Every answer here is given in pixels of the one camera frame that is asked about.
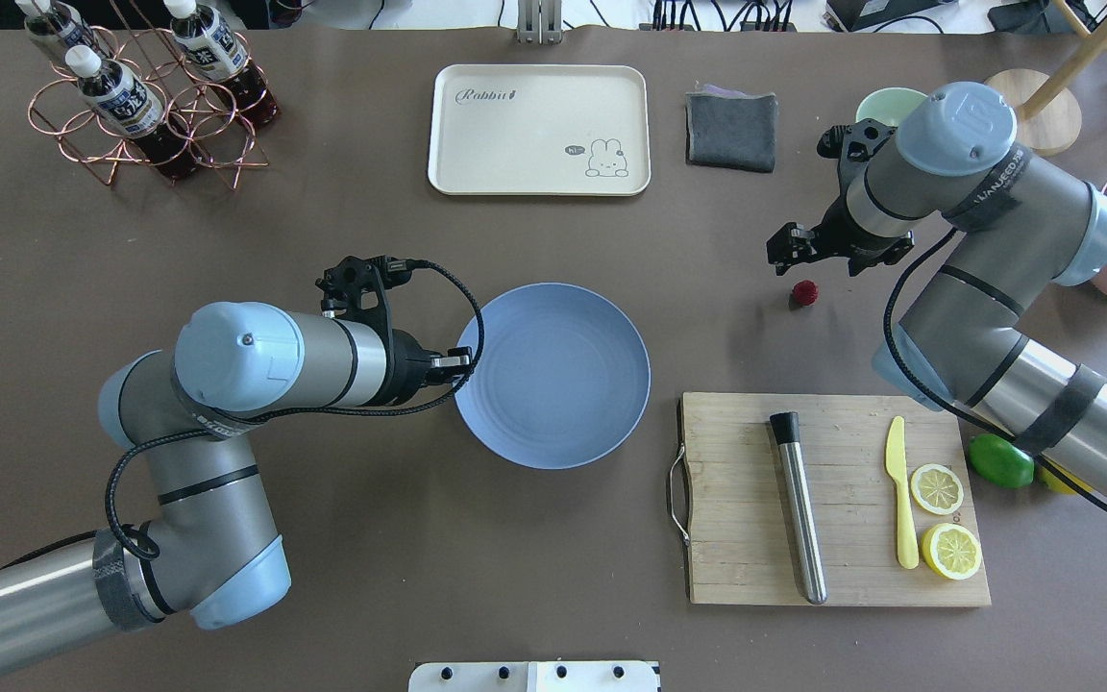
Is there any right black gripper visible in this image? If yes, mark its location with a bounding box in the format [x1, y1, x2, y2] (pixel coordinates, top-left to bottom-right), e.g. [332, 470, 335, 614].
[766, 197, 915, 277]

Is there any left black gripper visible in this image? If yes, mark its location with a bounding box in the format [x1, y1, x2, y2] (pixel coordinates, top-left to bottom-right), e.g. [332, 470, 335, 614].
[383, 330, 474, 407]

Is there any blue round plate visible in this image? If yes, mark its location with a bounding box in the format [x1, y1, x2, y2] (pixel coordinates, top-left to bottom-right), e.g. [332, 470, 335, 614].
[455, 282, 652, 469]

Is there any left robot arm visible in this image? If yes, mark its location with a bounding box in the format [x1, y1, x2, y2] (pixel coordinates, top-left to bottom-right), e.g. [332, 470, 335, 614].
[0, 302, 480, 676]

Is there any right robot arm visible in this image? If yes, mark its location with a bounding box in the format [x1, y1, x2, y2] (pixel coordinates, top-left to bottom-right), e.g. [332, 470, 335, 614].
[766, 82, 1107, 496]

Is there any red strawberry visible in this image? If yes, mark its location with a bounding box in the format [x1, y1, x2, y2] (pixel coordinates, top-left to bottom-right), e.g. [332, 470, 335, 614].
[790, 280, 819, 309]

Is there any grey folded cloth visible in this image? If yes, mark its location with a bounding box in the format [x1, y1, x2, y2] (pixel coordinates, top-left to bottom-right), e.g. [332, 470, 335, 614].
[685, 84, 778, 174]

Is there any green bowl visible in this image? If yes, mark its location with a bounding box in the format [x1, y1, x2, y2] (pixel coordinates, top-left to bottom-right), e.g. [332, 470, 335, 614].
[855, 86, 927, 127]

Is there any steel muddler black tip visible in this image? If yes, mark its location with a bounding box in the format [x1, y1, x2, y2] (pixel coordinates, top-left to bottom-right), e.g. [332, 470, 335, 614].
[770, 411, 829, 606]

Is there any cream rabbit tray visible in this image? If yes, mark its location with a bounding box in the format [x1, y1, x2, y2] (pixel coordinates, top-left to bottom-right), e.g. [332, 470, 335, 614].
[427, 64, 652, 196]

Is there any yellow plastic knife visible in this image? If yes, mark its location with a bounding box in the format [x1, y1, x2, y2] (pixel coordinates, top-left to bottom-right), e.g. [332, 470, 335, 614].
[884, 416, 920, 570]

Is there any wooden round stand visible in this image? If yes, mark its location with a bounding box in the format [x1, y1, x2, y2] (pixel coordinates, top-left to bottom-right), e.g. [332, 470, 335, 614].
[985, 1, 1107, 157]

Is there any upper lemon slice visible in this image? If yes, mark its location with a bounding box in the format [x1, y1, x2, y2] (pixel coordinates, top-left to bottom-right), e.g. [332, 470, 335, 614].
[909, 464, 965, 516]

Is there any green lime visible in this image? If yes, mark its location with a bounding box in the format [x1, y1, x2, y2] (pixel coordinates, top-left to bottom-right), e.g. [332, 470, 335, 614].
[968, 433, 1036, 489]

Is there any wooden cutting board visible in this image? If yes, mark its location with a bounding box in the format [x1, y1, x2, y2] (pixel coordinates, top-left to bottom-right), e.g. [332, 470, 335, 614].
[679, 391, 990, 608]

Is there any lower lemon half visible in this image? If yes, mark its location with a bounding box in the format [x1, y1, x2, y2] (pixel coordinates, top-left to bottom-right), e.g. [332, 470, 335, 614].
[920, 523, 981, 580]

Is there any lower whole lemon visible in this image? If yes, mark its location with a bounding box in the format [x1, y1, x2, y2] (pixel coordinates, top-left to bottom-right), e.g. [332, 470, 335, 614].
[1036, 459, 1094, 495]

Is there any right tea bottle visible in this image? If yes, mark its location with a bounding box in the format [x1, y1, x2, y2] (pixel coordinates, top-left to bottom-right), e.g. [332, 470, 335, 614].
[165, 1, 280, 130]

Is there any tea bottle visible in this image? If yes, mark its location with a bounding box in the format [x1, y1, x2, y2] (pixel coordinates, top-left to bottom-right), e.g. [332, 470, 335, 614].
[15, 0, 111, 71]
[165, 1, 280, 130]
[64, 44, 199, 180]

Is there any front tea bottle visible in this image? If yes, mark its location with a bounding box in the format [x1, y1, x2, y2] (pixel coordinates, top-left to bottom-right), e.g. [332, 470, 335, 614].
[64, 44, 199, 180]

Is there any back left tea bottle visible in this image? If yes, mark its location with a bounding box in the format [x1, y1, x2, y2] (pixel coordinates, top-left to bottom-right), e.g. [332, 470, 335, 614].
[15, 0, 111, 71]

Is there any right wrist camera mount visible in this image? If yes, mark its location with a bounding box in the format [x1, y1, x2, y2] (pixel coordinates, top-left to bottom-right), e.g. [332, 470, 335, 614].
[816, 118, 898, 197]

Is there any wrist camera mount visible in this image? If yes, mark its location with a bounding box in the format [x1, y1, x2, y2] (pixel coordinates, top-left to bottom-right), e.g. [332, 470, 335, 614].
[816, 118, 898, 197]
[315, 256, 420, 354]

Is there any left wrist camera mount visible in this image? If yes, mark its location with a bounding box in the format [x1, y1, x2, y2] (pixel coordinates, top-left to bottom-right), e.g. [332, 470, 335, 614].
[315, 256, 420, 354]

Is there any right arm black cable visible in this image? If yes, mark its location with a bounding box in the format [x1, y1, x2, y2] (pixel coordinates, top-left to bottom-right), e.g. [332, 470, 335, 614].
[883, 228, 1107, 539]

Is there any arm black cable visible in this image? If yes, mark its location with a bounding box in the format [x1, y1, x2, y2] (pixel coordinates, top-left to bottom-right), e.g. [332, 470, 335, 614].
[883, 228, 1107, 539]
[105, 258, 485, 561]

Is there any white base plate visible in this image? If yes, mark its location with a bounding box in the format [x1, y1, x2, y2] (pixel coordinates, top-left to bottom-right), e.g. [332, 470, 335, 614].
[407, 658, 662, 691]

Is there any grey metal bracket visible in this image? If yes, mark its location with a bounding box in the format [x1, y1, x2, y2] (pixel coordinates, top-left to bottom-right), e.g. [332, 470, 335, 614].
[515, 0, 563, 45]

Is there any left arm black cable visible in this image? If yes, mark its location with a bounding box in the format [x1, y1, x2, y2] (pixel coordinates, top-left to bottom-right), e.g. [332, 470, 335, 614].
[105, 258, 485, 561]

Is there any copper wire bottle rack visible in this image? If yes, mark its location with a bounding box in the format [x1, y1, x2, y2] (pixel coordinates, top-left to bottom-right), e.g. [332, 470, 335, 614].
[27, 27, 271, 192]

